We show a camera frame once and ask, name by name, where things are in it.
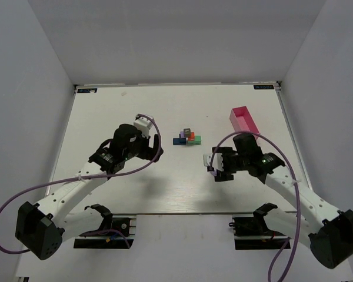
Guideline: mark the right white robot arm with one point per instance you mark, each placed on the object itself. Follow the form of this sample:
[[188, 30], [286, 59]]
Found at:
[[325, 229]]

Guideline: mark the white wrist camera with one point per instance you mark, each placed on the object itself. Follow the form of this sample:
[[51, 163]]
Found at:
[[215, 161], [144, 124]]

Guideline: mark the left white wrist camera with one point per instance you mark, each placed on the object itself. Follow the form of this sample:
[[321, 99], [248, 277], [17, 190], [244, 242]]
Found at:
[[144, 124]]

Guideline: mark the dark blue wood block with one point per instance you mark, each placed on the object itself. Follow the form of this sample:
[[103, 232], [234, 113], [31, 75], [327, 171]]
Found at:
[[176, 142]]

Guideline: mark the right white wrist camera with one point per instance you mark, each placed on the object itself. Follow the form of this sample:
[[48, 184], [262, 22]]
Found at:
[[215, 161]]

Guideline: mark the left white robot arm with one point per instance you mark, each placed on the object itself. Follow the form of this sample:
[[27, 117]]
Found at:
[[43, 226]]

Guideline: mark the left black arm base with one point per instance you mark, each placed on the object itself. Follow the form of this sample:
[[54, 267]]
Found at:
[[119, 234]]

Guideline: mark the left blue table label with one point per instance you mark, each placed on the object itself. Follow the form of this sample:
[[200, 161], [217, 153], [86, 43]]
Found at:
[[87, 90]]

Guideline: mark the grey wood block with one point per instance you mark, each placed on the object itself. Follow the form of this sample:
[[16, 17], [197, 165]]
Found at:
[[187, 132]]

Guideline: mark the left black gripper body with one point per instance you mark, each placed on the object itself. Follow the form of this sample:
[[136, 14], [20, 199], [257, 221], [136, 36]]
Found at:
[[152, 147]]

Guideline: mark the red wood block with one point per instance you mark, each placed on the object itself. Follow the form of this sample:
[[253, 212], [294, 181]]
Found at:
[[191, 138]]

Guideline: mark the blue table label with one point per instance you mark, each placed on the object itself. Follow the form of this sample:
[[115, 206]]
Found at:
[[87, 90], [263, 87]]

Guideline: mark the green wood block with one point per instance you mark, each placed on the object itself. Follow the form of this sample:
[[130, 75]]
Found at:
[[197, 141]]

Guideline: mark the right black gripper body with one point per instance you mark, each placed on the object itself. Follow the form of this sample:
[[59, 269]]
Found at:
[[225, 163]]

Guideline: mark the right blue table label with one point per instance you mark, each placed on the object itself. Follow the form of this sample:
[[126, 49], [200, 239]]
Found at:
[[263, 87]]

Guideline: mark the pink plastic box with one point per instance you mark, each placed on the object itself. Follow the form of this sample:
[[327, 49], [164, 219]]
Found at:
[[242, 120]]

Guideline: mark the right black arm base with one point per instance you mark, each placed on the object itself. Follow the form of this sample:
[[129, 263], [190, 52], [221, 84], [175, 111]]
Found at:
[[252, 233]]

